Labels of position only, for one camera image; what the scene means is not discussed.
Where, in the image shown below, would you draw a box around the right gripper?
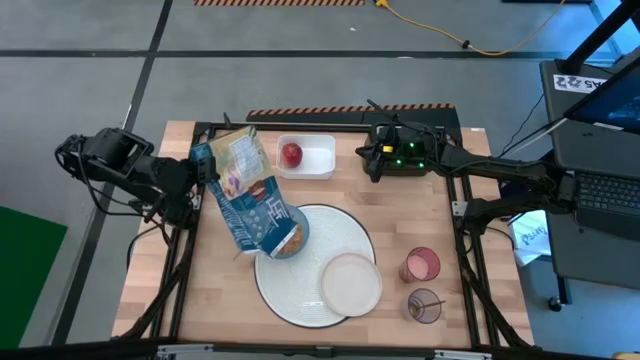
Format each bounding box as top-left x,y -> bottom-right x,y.
355,124 -> 405,184

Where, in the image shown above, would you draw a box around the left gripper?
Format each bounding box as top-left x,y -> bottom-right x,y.
169,154 -> 221,197

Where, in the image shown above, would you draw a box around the blue cereal box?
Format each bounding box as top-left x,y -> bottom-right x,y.
189,124 -> 301,260

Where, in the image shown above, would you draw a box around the red apple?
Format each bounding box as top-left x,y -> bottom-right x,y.
280,142 -> 304,170

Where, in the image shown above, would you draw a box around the white plastic bin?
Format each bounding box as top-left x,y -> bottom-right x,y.
275,133 -> 337,181

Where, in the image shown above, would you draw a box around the blue plastic bowl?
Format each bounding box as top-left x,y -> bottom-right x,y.
272,203 -> 311,261

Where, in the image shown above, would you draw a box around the golden cereal flakes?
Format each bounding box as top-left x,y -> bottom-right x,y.
279,227 -> 305,256

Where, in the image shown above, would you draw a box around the pink tumbler with smoothie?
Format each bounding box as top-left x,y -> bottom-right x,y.
398,246 -> 442,284

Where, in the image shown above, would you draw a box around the cream round plate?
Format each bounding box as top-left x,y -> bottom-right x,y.
320,252 -> 384,318

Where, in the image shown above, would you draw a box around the white round woven placemat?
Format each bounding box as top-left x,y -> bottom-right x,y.
253,203 -> 377,330

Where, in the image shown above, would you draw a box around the wooden stirring stick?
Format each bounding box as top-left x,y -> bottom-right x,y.
409,299 -> 447,312

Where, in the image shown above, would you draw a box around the purple transparent tumbler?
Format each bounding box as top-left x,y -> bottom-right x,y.
400,287 -> 444,325

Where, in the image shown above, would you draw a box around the white printed paper sheet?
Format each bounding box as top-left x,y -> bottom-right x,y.
508,209 -> 551,268

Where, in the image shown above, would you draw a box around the green floor mat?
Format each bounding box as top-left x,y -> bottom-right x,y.
0,205 -> 69,351

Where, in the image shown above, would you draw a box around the white printed sticker label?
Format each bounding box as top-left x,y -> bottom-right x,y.
553,73 -> 609,95

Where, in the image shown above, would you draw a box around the grey laptop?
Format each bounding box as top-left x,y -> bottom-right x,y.
549,117 -> 640,244

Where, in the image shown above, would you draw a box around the laptop computer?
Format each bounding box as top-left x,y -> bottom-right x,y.
538,58 -> 640,291

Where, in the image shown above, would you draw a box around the dark tilted monitor screen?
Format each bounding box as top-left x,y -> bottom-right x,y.
563,59 -> 640,135

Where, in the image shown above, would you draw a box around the black aluminium table frame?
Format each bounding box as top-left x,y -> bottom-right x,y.
112,119 -> 536,360

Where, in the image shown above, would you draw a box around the black cable ramp striped edge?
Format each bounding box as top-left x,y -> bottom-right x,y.
246,103 -> 461,129

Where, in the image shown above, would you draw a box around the yellow floor cable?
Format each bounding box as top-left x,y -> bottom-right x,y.
374,0 -> 569,57

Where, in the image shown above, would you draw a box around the black floor cable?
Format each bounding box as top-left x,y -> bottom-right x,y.
497,92 -> 566,159

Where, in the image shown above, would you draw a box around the black diagonal stand post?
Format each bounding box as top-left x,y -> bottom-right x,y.
557,0 -> 640,76

